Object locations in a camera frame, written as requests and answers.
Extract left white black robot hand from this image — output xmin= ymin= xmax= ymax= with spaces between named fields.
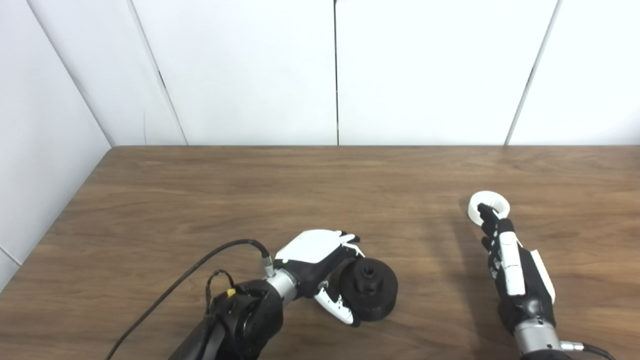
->
xmin=273 ymin=229 xmax=366 ymax=328

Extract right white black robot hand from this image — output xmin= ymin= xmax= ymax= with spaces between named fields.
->
xmin=477 ymin=202 xmax=557 ymax=336

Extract white toothed ring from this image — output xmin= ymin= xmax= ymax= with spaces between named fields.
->
xmin=467 ymin=191 xmax=511 ymax=227

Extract round black plastic part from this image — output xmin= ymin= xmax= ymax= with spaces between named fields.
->
xmin=337 ymin=258 xmax=400 ymax=322

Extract thin left wire, yellow tag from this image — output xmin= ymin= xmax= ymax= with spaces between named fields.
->
xmin=204 ymin=269 xmax=237 ymax=317

